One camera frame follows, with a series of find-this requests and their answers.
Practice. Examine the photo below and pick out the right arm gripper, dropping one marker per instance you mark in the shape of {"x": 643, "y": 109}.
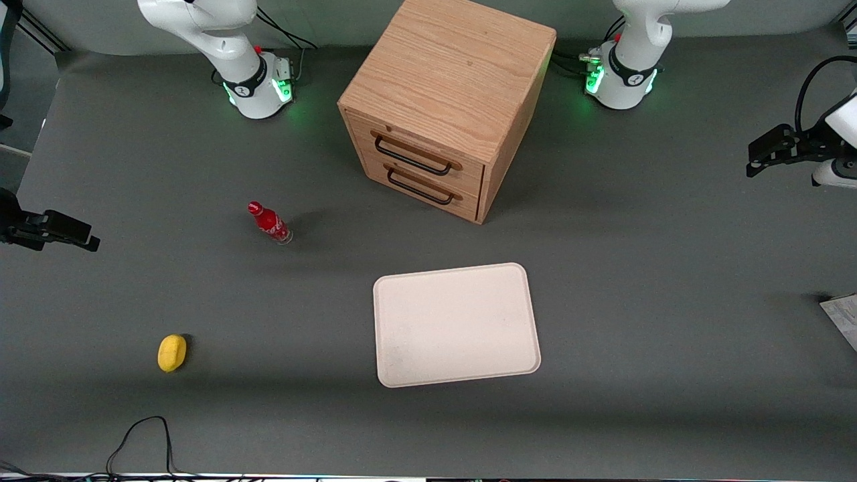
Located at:
{"x": 15, "y": 223}

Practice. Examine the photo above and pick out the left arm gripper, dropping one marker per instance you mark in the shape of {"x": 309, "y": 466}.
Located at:
{"x": 805, "y": 145}

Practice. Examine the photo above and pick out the red cookie box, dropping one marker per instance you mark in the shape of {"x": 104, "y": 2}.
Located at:
{"x": 845, "y": 320}

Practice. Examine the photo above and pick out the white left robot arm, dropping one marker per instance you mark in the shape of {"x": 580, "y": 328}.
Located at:
{"x": 633, "y": 73}

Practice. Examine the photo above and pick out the beige plastic tray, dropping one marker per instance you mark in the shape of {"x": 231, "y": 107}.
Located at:
{"x": 455, "y": 325}

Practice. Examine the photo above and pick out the yellow lemon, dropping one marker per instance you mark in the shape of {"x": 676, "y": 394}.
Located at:
{"x": 171, "y": 353}

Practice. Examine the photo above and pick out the red cola bottle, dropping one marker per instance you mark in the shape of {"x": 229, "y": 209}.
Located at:
{"x": 269, "y": 223}

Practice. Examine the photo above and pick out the wooden drawer front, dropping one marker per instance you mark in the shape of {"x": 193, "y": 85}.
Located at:
{"x": 462, "y": 206}
{"x": 469, "y": 175}

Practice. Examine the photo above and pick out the wooden two-drawer cabinet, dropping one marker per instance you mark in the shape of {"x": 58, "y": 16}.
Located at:
{"x": 448, "y": 67}

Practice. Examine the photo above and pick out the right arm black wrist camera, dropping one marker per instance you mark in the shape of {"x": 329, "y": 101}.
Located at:
{"x": 67, "y": 227}

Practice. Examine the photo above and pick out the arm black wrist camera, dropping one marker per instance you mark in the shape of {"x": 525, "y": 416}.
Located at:
{"x": 67, "y": 227}
{"x": 773, "y": 144}

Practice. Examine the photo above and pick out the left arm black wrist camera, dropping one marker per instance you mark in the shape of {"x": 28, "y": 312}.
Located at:
{"x": 773, "y": 144}

